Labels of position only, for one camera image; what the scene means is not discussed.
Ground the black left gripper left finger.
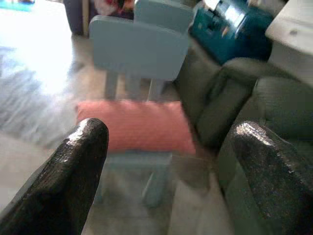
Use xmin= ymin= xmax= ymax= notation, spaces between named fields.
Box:
xmin=0 ymin=117 xmax=109 ymax=235

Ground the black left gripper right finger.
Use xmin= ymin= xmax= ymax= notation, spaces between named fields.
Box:
xmin=230 ymin=121 xmax=313 ymax=235

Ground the pink fuzzy pillow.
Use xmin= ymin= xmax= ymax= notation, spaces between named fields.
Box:
xmin=77 ymin=99 xmax=197 ymax=155

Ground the grey fabric sofa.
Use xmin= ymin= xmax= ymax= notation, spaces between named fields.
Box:
xmin=175 ymin=44 xmax=313 ymax=235

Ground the grey-blue rug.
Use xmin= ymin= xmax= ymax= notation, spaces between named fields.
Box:
xmin=0 ymin=45 xmax=79 ymax=150

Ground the white side cabinet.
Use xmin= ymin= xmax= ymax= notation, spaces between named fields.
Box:
xmin=265 ymin=0 xmax=313 ymax=81

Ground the light blue plastic chair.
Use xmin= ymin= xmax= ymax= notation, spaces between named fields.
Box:
xmin=134 ymin=0 xmax=194 ymax=34
xmin=89 ymin=15 xmax=189 ymax=209

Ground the teal storage box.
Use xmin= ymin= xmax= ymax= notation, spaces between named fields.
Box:
xmin=189 ymin=0 xmax=273 ymax=66

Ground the dark purple furniture piece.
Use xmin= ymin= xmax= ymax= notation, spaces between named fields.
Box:
xmin=63 ymin=0 xmax=85 ymax=36

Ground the red and white toy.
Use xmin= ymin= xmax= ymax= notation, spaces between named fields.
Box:
xmin=94 ymin=0 xmax=135 ymax=19

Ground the turquoise floor mat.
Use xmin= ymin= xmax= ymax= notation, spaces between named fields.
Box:
xmin=0 ymin=0 xmax=33 ymax=12

